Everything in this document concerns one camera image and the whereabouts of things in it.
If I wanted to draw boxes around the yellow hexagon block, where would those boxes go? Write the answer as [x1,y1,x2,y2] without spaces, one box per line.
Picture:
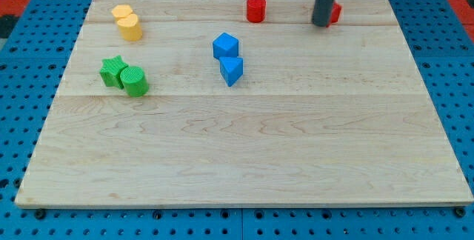
[111,4,133,21]

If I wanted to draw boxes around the green star block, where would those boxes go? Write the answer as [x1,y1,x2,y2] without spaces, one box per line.
[99,56,128,89]

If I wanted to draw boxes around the red star block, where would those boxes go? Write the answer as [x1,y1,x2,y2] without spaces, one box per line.
[327,2,342,27]

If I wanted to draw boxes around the green cylinder block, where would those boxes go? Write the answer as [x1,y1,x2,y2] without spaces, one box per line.
[120,66,149,97]

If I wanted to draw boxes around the yellow cylinder block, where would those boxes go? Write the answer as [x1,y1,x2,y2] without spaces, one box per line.
[116,13,143,41]

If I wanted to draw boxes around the red cylinder block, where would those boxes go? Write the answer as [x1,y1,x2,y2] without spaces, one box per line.
[246,0,266,23]

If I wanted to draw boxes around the light wooden board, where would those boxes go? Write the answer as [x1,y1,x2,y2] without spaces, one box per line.
[16,0,473,209]

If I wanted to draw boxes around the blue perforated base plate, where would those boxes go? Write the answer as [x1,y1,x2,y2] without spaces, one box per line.
[1,0,473,239]

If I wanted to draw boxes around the blue cube block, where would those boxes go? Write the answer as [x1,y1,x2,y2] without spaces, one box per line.
[212,33,239,59]

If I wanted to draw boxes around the blue triangular prism block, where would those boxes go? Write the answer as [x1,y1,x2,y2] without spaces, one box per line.
[219,56,244,87]

